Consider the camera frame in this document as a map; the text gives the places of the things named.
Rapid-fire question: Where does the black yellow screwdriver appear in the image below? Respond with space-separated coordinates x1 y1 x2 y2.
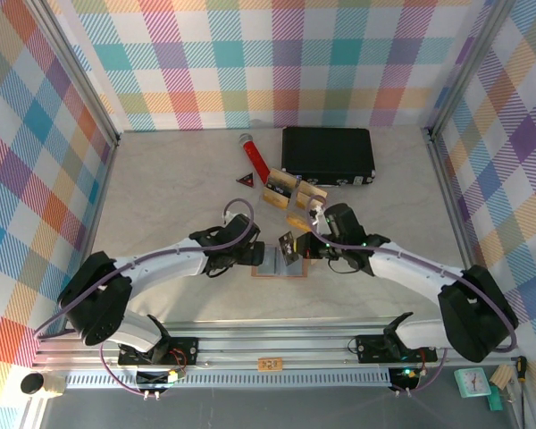
515 356 529 429

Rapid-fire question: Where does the grey slotted cable duct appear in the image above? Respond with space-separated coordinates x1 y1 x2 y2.
64 368 393 390

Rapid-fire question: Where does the gold credit card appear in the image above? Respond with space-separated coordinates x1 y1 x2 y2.
261 188 292 210
270 167 299 185
294 191 319 210
298 180 329 198

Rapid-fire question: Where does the aluminium side rail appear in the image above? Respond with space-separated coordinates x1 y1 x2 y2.
60 133 122 336
423 128 492 328

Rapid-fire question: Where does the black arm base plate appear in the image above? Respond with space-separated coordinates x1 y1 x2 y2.
355 332 439 364
117 335 201 368

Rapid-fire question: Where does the small controller board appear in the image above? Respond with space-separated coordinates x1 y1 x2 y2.
135 366 183 401
389 366 425 399

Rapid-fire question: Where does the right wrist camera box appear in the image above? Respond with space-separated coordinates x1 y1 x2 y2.
306 196 327 223

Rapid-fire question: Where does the teal alarm clock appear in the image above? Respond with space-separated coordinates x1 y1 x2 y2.
454 366 492 400

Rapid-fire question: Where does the black beige cylinder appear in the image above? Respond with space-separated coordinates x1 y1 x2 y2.
20 372 67 398

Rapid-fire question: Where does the black credit card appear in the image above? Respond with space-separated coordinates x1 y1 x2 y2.
278 230 301 265
265 177 295 196

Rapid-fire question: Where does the red microphone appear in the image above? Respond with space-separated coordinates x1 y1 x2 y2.
238 132 272 184

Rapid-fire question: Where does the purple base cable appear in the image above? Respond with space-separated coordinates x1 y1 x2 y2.
408 348 450 397
98 341 144 397

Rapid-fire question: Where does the wooden block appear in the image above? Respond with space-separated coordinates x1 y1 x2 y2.
493 364 515 390

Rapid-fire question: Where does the black briefcase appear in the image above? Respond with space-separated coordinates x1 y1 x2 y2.
280 126 377 188

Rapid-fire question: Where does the aluminium front rail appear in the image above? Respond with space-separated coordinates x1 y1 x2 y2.
35 317 522 373

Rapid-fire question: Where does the aluminium corner post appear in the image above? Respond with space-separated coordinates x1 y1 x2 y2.
427 0 515 139
26 0 122 147

